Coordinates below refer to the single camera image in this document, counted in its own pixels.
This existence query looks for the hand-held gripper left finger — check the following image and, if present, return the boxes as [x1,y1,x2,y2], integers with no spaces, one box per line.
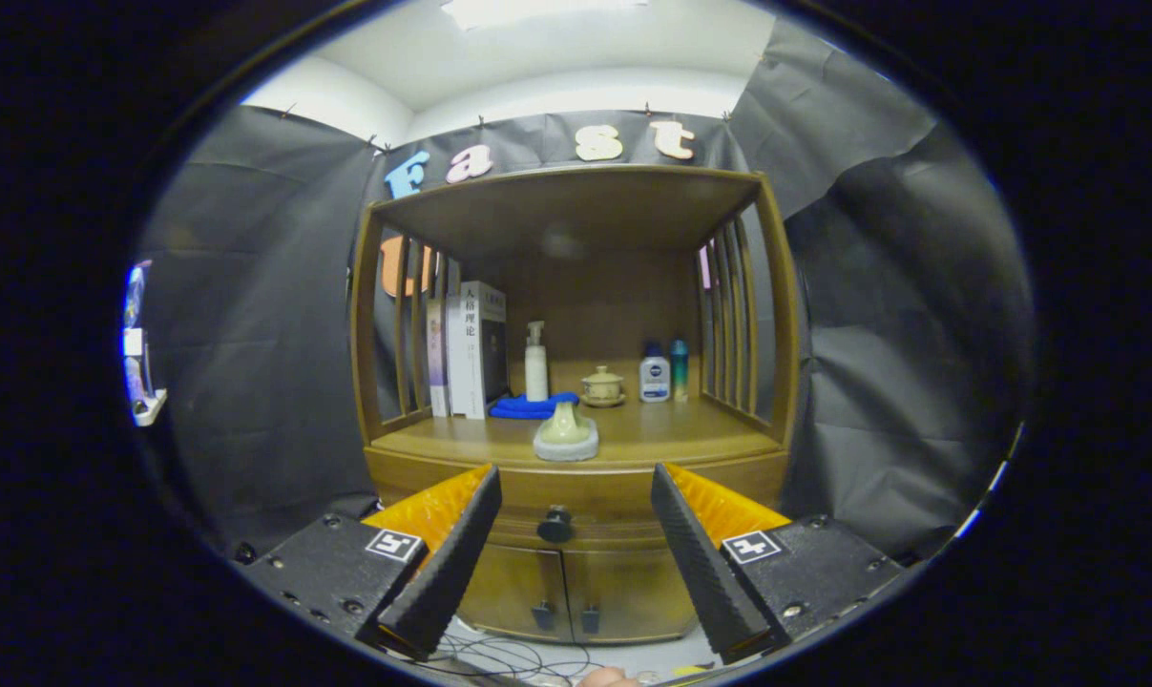
[241,464,503,661]

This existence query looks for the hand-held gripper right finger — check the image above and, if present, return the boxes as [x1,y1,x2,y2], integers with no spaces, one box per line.
[650,463,920,665]

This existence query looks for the wooden drawer with black knob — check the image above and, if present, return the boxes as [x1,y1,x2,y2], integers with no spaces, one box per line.
[366,448,789,552]

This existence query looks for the wooden cabinet door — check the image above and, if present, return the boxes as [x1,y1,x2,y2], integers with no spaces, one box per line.
[561,546,701,642]
[456,544,574,642]

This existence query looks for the wooden countertop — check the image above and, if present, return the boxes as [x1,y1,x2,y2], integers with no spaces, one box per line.
[370,361,786,468]

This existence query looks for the wooden cabinet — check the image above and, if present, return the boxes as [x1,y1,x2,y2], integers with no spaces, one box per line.
[348,164,801,645]

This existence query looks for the blue folded cloth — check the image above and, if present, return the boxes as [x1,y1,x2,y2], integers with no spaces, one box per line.
[489,392,581,421]

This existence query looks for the white lotion bottle blue cap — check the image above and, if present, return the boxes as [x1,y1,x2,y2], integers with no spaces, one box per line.
[639,343,672,404]

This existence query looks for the beige ceramic lidded cup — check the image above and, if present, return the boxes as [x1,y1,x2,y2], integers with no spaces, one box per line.
[580,365,626,408]

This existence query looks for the thin purple book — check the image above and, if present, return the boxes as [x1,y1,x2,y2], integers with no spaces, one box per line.
[426,298,450,418]

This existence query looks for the white spray bottle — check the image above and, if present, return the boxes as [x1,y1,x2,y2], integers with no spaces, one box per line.
[524,321,550,403]

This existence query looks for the thick white book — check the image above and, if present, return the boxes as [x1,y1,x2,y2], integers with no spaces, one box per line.
[446,281,510,421]

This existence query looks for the black backdrop cloth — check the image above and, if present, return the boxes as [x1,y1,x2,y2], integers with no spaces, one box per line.
[136,19,1035,564]

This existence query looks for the black floor cables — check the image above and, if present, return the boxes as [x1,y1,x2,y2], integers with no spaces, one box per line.
[385,620,605,683]

